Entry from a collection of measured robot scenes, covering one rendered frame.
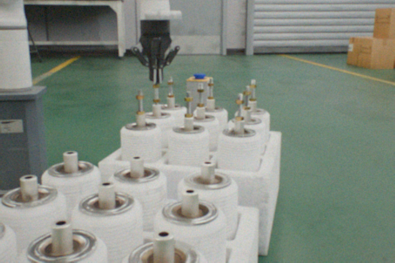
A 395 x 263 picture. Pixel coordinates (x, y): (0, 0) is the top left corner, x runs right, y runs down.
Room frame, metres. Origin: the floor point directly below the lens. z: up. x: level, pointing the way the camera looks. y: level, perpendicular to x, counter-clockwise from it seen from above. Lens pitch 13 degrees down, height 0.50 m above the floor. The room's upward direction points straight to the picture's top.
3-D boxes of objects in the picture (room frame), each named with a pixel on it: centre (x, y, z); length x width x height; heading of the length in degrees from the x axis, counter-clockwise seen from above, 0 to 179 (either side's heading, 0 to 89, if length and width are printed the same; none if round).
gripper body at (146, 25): (1.12, 0.10, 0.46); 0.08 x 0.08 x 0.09
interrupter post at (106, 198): (0.56, 0.12, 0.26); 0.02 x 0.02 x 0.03
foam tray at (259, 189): (1.09, -0.01, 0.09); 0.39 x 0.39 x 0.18; 76
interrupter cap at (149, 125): (1.00, 0.13, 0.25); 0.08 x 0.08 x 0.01
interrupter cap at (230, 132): (0.94, -0.10, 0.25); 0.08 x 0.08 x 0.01
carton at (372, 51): (4.55, -1.87, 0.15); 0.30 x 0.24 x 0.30; 5
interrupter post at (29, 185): (0.58, 0.24, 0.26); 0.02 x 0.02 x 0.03
